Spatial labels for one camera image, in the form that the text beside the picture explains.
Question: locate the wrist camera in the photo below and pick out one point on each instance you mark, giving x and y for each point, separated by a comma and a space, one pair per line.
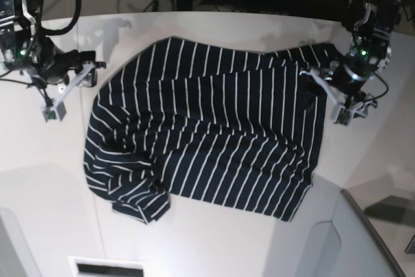
49, 114
344, 117

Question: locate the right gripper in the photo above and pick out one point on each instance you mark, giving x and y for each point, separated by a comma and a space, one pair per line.
61, 66

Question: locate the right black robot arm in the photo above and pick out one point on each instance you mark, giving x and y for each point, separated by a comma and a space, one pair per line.
27, 48

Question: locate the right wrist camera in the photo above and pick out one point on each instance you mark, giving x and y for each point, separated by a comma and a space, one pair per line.
49, 114

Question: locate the navy white striped t-shirt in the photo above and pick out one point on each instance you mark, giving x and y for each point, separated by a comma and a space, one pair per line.
234, 128

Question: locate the grey robot base cover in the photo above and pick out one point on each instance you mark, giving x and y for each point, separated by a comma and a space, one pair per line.
328, 236
16, 256

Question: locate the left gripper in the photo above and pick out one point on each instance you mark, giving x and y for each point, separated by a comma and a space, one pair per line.
346, 79

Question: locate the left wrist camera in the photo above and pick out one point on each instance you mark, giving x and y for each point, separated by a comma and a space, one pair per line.
344, 117

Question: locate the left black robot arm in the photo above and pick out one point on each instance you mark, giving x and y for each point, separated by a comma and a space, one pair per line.
370, 23

